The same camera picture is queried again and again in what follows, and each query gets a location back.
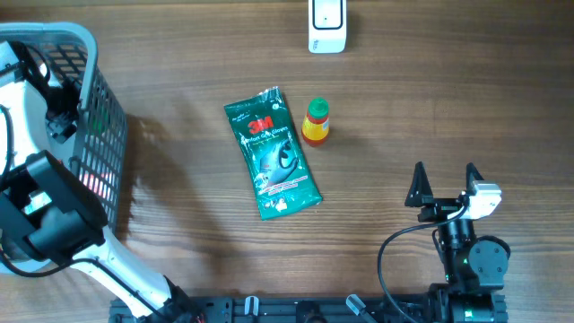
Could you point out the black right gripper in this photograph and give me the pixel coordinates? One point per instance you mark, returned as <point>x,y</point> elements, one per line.
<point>420,195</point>

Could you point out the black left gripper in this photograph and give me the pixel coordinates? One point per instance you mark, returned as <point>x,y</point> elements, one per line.
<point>56,126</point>

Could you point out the red yellow sauce bottle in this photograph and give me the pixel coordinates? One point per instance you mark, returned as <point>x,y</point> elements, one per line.
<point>315,127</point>

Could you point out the green 3M gloves packet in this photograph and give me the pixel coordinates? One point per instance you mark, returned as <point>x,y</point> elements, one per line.
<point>277,167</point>

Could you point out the small red white box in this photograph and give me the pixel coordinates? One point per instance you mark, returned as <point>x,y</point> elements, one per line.
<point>99,183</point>

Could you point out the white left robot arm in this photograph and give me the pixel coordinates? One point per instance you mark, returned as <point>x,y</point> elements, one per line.
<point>61,156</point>

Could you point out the white barcode scanner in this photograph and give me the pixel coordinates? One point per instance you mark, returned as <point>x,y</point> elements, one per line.
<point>327,26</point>

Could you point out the grey plastic shopping basket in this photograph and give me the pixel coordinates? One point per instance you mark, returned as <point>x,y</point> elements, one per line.
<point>100,141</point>

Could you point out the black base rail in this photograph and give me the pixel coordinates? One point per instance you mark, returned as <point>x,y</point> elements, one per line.
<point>413,307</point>

